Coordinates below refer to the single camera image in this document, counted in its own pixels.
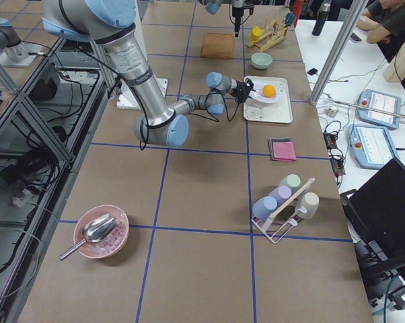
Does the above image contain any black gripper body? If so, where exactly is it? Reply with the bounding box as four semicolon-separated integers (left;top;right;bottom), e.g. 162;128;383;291
234;81;250;101

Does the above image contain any white round plate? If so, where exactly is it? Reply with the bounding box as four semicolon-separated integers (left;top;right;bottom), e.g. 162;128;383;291
249;78;285;104

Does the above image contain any orange fruit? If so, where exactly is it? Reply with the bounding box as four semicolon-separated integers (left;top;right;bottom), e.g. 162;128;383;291
262;84;277;98

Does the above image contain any white rectangular tray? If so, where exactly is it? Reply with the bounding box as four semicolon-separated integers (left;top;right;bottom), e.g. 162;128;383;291
243;75;293;124

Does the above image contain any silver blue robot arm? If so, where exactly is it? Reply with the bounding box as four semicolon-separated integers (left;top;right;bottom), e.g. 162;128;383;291
42;1;254;147

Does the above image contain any yellow cup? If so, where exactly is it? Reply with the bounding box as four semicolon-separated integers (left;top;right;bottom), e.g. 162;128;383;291
249;26;263;43

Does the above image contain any green ceramic bowl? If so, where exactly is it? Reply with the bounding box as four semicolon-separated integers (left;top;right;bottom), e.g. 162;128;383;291
251;52;273;70

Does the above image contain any wooden dish rack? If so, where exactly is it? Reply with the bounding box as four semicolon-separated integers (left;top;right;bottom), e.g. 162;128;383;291
246;18;291;52

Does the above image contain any teal cup on rack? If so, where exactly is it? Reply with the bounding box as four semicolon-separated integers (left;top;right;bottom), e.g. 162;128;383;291
284;12;296;27

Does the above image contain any grey folded cloth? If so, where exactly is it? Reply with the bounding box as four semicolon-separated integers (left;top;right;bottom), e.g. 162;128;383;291
268;138;292;160

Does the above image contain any pink folded cloth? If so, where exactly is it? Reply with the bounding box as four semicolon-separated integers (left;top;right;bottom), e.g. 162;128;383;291
272;141;297;162

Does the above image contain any black water bottle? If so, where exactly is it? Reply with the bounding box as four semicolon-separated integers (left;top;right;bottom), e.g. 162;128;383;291
311;3;330;36

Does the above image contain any black power strip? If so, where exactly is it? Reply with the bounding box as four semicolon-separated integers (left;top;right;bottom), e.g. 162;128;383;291
323;131;345;178

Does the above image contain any green plastic cup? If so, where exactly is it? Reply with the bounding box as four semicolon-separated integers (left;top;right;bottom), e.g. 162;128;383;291
279;174;301;195

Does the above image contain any purple plastic cup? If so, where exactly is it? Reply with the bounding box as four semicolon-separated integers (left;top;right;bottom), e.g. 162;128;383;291
268;185;292;206

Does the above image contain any blue plastic cup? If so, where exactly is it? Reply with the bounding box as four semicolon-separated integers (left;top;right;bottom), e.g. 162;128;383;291
252;196;278;221

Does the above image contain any far teach pendant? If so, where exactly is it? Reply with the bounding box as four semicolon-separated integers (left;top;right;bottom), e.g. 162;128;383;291
358;89;401;130

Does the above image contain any teach pendant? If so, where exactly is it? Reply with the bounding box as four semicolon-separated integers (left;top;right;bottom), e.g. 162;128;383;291
348;124;399;170
358;89;401;130

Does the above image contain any beige plastic cup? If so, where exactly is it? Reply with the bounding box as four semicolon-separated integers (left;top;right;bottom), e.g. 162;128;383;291
296;192;320;219

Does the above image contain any near teach pendant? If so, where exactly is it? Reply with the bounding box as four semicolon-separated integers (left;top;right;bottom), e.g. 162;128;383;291
348;124;399;170

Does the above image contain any seated person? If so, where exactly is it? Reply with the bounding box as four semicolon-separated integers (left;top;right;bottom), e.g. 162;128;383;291
357;1;405;62

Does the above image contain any black laptop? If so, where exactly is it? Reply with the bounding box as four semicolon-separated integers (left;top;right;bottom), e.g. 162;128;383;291
348;157;405;256

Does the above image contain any metal scoop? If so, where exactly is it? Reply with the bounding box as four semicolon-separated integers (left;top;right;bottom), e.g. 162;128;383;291
59;213;117;261

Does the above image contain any pink bowl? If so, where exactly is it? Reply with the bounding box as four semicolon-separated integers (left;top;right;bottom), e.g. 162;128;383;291
73;205;129;259

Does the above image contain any aluminium frame post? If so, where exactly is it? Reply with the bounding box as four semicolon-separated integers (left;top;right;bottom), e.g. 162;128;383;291
308;0;367;106

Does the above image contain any white wire cup rack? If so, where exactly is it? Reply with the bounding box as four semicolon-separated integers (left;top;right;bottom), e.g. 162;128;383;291
251;178;315;244

